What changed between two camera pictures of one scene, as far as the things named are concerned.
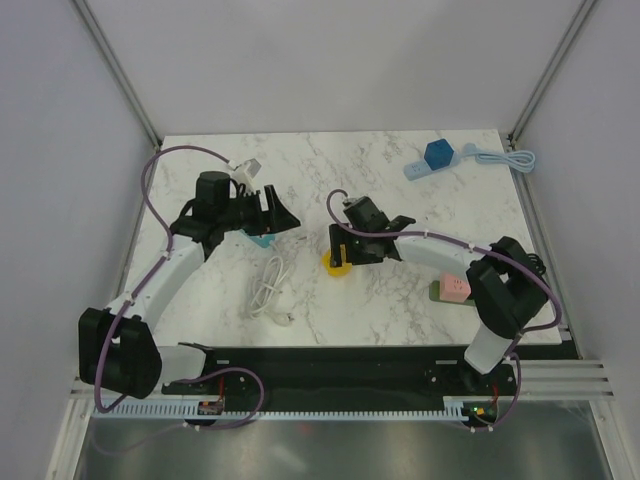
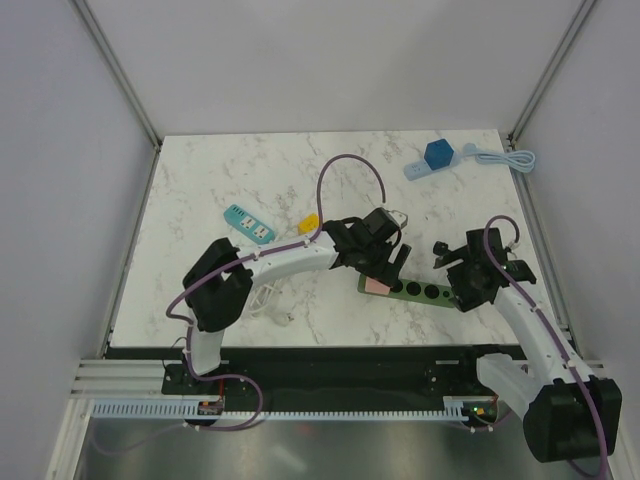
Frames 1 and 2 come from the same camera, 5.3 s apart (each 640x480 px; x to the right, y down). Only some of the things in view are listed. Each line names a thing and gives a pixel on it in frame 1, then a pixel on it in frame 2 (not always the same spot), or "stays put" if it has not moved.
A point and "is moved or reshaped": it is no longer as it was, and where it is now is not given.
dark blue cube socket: (438, 154) stays put
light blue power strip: (420, 168) stays put
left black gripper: (278, 217) -> (386, 273)
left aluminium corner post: (98, 35) stays put
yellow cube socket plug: (336, 271) is moved or reshaped
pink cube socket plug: (452, 288) is moved or reshaped
